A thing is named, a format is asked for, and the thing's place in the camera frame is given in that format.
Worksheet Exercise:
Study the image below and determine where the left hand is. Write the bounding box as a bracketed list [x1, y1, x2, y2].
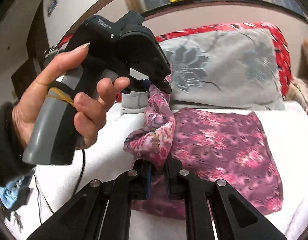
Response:
[11, 42, 132, 150]

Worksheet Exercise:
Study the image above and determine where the red patterned bedding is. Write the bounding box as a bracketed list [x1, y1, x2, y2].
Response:
[66, 15, 292, 96]

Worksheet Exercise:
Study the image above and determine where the white quilted bedspread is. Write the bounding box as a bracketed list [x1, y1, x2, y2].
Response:
[6, 101, 308, 239]

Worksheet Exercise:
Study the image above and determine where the light blue cloth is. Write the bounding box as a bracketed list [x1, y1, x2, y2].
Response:
[0, 174, 32, 211]

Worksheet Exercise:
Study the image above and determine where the black sleeve forearm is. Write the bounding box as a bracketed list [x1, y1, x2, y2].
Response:
[0, 102, 34, 186]

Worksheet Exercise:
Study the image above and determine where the grey floral pillow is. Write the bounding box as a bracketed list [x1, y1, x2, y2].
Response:
[121, 28, 286, 116]

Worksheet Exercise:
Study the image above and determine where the black cable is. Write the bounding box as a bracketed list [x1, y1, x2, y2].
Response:
[32, 149, 87, 225]

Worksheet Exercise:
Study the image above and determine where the purple floral cloth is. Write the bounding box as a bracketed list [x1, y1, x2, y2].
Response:
[123, 85, 283, 220]

